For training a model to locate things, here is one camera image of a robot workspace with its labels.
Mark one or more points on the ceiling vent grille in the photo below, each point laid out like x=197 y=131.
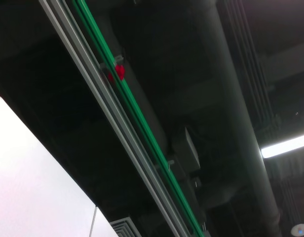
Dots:
x=122 y=227

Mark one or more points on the grey ceiling junction box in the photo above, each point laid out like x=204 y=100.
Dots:
x=191 y=148

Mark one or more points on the large dark ceiling duct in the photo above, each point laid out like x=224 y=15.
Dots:
x=228 y=98

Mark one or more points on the round ceiling smoke detector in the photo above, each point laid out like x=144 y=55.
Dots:
x=300 y=230

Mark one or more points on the dark ceiling conduit bundle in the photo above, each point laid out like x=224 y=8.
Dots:
x=253 y=61

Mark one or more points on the long ceiling light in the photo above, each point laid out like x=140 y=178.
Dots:
x=285 y=145

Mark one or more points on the metal pipe clamp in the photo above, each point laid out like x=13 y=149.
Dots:
x=117 y=58
x=170 y=163

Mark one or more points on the grey ceiling rail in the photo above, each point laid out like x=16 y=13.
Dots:
x=122 y=123

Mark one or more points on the green ceiling pipe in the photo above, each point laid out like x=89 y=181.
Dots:
x=145 y=123

